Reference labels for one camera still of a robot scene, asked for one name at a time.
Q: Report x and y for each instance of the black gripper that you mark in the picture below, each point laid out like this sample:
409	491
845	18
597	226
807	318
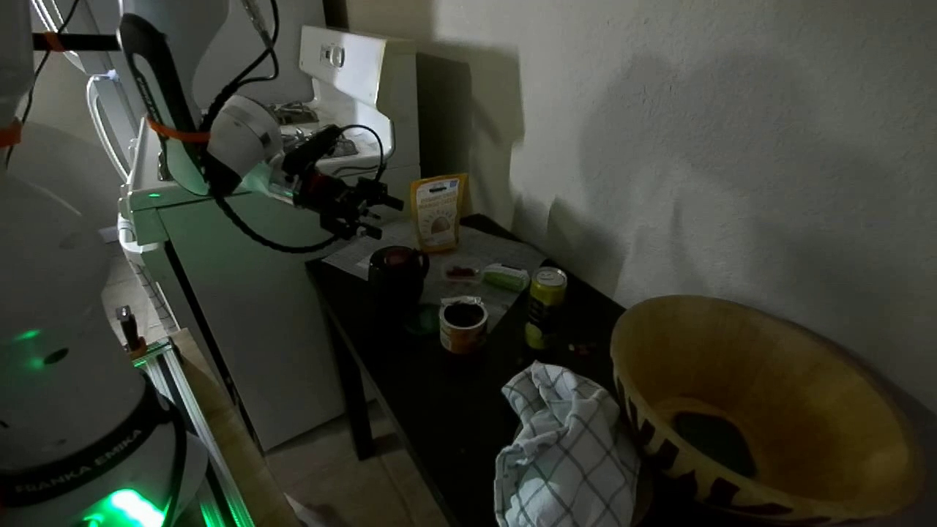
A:
338	201

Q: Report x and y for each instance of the black mug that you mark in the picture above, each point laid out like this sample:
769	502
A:
395	283

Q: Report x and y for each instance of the wooden zebra pattern bowl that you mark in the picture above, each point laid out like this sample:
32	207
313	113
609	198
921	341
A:
780	390

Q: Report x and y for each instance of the small dark red packet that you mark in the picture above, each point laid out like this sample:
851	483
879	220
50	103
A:
461	271

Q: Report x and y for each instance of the grey grid mat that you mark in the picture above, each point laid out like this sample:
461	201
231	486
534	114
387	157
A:
479	256

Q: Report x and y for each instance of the glass candle jar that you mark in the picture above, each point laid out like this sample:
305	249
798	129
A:
461	327

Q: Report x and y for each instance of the small white green object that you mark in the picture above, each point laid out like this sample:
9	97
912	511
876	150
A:
505	276

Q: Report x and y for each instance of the white stove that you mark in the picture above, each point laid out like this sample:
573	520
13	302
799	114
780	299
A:
253	311

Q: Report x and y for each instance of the black side table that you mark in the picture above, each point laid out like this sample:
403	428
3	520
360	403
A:
428	390

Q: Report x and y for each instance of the yellow green drink can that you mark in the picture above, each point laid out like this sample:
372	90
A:
546	308

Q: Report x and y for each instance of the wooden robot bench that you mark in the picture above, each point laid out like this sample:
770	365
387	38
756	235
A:
228	441

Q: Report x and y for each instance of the white checked cloth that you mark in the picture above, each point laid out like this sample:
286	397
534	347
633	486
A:
567	448

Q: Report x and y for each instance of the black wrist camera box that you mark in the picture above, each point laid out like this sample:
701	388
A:
313	147

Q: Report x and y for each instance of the green lit aluminium frame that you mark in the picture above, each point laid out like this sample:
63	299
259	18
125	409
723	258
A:
170	390

